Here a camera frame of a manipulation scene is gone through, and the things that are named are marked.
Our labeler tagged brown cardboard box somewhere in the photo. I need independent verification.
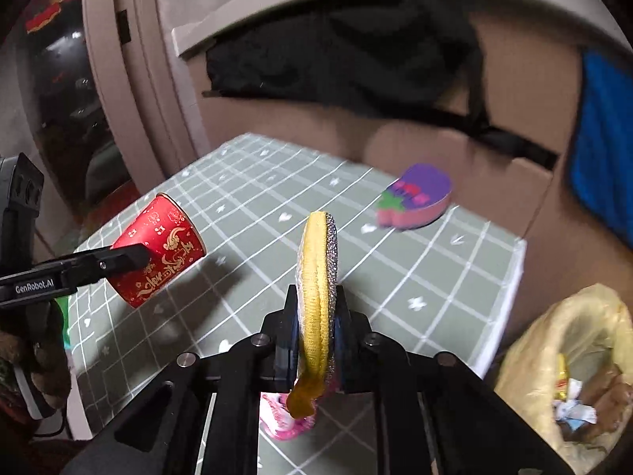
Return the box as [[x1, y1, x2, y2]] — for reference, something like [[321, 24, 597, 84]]
[[190, 10, 594, 243]]

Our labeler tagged silver white snack bag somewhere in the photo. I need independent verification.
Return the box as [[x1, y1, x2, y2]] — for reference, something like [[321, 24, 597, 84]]
[[553, 378, 599, 426]]

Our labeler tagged red paper cup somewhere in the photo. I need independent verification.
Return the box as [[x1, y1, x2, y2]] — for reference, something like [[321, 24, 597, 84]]
[[110, 193, 206, 310]]

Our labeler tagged yellow silver glitter sponge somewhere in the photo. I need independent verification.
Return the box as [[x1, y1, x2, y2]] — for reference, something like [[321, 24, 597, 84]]
[[288, 211, 342, 419]]

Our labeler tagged person's left hand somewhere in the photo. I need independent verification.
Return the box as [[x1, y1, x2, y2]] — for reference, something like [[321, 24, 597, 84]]
[[0, 302, 72, 421]]

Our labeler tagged black cloth bag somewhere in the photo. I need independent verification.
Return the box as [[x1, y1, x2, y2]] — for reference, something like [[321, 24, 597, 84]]
[[202, 0, 559, 171]]

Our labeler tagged beige door frame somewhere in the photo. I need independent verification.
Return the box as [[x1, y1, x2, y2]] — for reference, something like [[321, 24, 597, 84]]
[[81, 0, 213, 189]]

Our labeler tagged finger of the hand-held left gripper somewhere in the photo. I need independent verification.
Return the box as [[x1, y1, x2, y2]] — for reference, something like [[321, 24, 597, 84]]
[[57, 243, 150, 288]]

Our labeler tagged green grid tablecloth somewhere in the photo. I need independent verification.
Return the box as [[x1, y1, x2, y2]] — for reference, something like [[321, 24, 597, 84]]
[[62, 132, 527, 475]]

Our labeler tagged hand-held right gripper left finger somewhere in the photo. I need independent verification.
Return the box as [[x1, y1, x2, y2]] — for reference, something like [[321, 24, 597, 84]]
[[59, 284, 302, 475]]

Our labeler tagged yellowish plastic bag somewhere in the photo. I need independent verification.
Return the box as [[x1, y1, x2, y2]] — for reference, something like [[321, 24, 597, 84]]
[[495, 283, 633, 475]]

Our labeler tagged blue cloth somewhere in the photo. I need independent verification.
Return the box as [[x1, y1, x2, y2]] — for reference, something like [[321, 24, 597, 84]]
[[565, 49, 633, 248]]

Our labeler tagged pink white wrapper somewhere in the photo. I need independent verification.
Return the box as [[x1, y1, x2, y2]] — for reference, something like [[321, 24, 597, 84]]
[[260, 391, 317, 441]]

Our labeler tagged red window decoration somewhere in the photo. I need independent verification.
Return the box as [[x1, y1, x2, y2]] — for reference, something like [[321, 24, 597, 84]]
[[25, 0, 77, 35]]

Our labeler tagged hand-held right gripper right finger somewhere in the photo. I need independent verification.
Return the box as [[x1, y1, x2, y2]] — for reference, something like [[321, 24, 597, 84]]
[[334, 289, 574, 475]]

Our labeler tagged gold foil wrapper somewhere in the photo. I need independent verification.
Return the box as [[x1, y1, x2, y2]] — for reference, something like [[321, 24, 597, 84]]
[[553, 353, 574, 401]]

